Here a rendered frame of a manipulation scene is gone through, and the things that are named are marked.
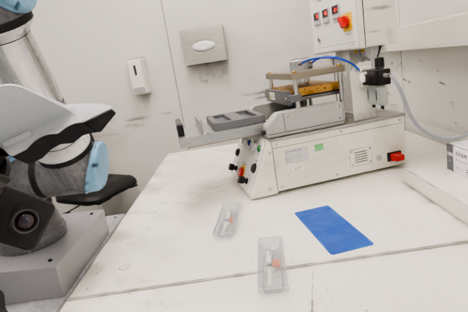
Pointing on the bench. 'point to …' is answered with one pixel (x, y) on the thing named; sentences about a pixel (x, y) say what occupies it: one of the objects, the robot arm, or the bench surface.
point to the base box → (329, 155)
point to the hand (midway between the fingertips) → (79, 221)
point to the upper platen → (312, 88)
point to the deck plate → (344, 124)
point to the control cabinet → (352, 19)
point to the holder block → (235, 120)
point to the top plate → (300, 68)
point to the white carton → (457, 157)
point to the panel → (246, 159)
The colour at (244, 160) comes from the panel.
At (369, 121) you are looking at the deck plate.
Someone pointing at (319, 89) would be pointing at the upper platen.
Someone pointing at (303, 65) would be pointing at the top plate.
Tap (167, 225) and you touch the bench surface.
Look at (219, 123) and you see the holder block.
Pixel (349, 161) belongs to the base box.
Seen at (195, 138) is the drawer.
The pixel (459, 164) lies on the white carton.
